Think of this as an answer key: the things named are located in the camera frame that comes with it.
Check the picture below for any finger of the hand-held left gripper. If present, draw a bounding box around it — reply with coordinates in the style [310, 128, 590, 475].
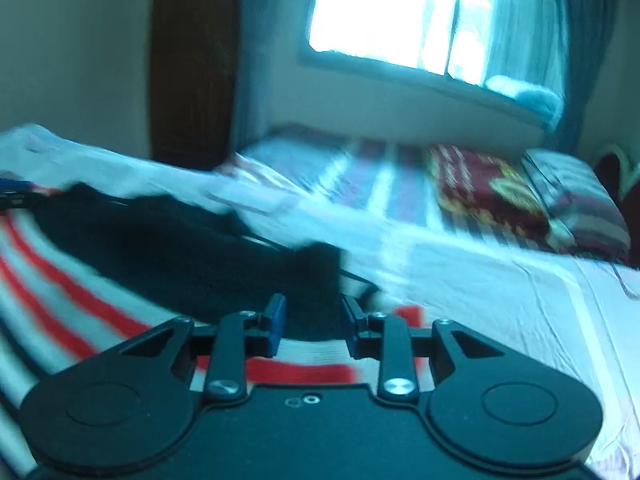
[0, 172, 57, 212]

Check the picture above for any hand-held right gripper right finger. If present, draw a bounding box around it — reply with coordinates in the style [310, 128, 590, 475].
[341, 294, 507, 404]

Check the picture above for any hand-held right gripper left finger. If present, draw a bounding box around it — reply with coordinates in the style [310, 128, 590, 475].
[119, 293, 287, 404]

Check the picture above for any striped dinosaur sweater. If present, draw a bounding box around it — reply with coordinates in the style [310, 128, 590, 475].
[0, 181, 432, 480]

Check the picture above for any striped folded blanket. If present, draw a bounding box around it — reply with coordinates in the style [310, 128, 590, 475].
[235, 126, 443, 233]

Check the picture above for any red printed pillow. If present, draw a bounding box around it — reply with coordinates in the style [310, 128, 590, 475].
[424, 143, 577, 255]

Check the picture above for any dark wooden door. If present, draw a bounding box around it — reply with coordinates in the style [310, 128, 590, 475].
[149, 0, 243, 172]

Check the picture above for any striped pillow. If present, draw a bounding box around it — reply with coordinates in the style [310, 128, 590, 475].
[519, 148, 633, 262]

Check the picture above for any blue curtain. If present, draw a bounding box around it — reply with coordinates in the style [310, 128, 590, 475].
[552, 0, 623, 157]
[231, 0, 313, 157]

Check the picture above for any blue bundle on windowsill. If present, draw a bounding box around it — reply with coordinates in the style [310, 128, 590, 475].
[484, 74, 565, 127]

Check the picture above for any red scalloped headboard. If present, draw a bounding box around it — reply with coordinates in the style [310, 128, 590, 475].
[591, 142, 640, 202]

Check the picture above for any window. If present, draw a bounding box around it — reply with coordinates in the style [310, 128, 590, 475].
[299, 0, 567, 107]

